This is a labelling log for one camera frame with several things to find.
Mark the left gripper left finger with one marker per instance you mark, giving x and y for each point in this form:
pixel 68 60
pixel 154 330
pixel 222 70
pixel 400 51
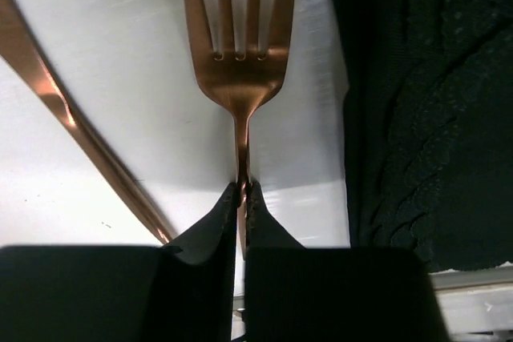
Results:
pixel 181 291

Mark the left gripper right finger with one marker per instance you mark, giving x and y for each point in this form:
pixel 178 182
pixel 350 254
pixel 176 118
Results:
pixel 295 293

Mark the copper fork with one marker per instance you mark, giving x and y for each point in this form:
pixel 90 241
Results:
pixel 240 81

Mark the black cloth placemat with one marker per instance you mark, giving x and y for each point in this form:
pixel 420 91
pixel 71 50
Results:
pixel 428 128

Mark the copper knife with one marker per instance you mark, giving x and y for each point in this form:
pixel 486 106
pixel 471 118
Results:
pixel 22 53

